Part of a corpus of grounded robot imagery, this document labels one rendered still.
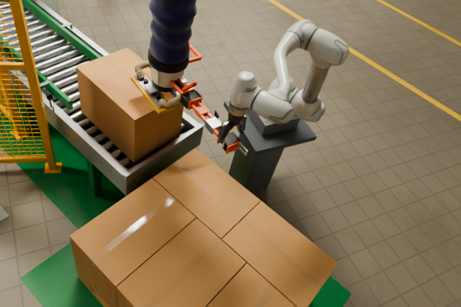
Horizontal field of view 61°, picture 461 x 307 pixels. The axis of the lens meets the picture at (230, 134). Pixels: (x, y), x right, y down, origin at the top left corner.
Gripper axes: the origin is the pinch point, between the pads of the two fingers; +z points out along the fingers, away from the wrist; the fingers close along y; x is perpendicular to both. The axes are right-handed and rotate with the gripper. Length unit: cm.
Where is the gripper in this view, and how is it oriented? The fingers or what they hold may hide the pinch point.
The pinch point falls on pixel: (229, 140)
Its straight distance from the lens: 194.6
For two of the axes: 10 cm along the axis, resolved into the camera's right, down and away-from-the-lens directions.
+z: -1.8, 6.8, 7.1
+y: -7.9, 3.2, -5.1
